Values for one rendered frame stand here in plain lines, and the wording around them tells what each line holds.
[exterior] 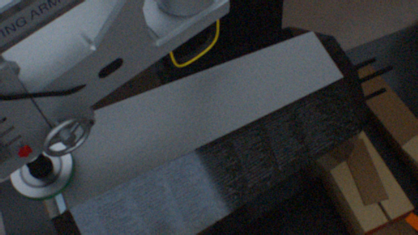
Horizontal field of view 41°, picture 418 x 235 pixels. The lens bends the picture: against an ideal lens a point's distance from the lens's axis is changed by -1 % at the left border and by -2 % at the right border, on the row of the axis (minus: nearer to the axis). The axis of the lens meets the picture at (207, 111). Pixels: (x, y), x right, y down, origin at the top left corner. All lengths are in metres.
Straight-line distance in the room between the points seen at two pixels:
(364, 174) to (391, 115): 0.42
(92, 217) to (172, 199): 0.28
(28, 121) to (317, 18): 2.08
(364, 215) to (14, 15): 1.73
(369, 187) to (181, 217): 0.91
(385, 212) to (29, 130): 1.58
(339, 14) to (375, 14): 0.21
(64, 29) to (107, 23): 0.14
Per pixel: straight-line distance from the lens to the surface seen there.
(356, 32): 3.23
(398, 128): 2.84
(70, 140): 1.61
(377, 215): 2.52
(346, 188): 2.54
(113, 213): 1.96
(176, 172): 1.95
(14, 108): 1.49
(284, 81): 2.06
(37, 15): 1.31
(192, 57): 2.01
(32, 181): 1.96
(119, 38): 1.53
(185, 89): 2.06
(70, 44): 1.53
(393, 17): 3.34
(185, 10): 1.68
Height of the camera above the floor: 2.56
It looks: 61 degrees down
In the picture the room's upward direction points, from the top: 8 degrees counter-clockwise
